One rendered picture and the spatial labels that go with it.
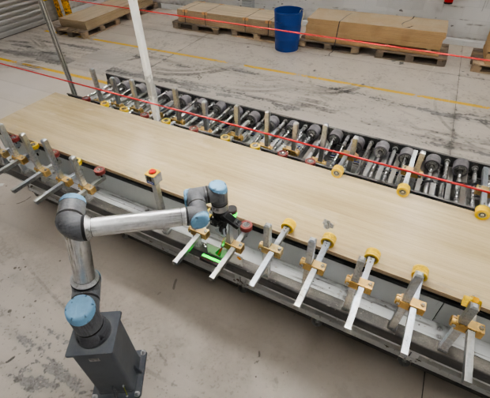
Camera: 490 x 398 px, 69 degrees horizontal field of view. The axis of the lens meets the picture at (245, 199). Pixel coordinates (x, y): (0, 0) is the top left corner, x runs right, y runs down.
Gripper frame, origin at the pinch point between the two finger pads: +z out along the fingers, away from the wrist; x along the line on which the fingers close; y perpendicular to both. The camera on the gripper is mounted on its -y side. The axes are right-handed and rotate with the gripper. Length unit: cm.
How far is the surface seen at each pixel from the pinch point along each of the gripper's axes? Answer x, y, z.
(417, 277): -6, -97, -16
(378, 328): -3, -91, 32
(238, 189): -50, 20, 11
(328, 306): -4, -63, 31
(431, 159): -153, -95, 16
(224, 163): -71, 43, 12
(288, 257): -28, -29, 34
